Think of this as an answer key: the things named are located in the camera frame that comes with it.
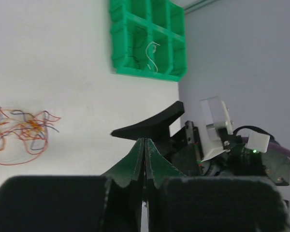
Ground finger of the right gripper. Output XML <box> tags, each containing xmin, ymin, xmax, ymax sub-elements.
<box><xmin>111</xmin><ymin>101</ymin><xmax>185</xmax><ymax>141</ymax></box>

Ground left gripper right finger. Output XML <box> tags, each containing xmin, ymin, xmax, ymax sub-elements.
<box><xmin>145</xmin><ymin>139</ymin><xmax>290</xmax><ymax>232</ymax></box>

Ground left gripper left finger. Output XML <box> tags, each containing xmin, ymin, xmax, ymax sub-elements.
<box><xmin>0</xmin><ymin>139</ymin><xmax>145</xmax><ymax>232</ymax></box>

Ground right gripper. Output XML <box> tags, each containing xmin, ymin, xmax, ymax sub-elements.
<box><xmin>162</xmin><ymin>121</ymin><xmax>290</xmax><ymax>186</ymax></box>

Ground white wire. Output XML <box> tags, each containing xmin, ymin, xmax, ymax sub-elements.
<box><xmin>145</xmin><ymin>41</ymin><xmax>161</xmax><ymax>73</ymax></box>

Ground black wire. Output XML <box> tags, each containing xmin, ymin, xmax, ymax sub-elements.
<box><xmin>127</xmin><ymin>25</ymin><xmax>148</xmax><ymax>71</ymax></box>

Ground coloured wire bundle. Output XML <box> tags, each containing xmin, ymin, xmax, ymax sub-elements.
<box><xmin>0</xmin><ymin>106</ymin><xmax>62</xmax><ymax>166</ymax></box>

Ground green compartment bin tray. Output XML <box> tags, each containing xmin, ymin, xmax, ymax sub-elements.
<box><xmin>109</xmin><ymin>0</ymin><xmax>188</xmax><ymax>82</ymax></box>

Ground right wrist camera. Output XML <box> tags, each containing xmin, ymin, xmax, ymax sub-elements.
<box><xmin>196</xmin><ymin>96</ymin><xmax>273</xmax><ymax>162</ymax></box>

